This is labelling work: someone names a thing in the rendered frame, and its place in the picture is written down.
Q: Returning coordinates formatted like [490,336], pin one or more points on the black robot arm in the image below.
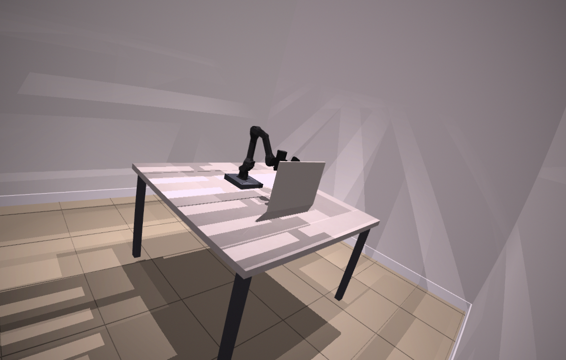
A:
[270,159]

